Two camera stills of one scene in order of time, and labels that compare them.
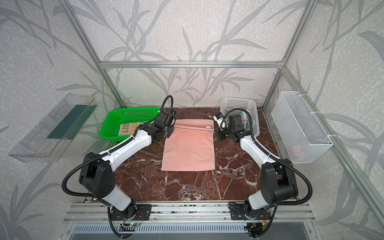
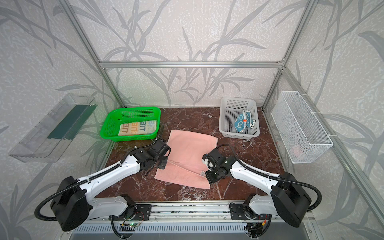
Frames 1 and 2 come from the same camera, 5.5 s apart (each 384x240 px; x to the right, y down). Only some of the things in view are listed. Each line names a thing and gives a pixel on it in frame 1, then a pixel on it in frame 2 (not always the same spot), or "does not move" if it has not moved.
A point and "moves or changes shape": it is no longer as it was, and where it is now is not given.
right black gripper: [222, 133] → [210, 175]
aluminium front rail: [96, 212] does not move
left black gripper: [167, 130] → [162, 162]
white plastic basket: [249, 104] does not move
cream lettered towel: [127, 129] does not move
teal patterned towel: [245, 120] does not move
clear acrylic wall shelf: [48, 140] does not move
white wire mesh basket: [302, 140] does not move
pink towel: [190, 146] moves or changes shape
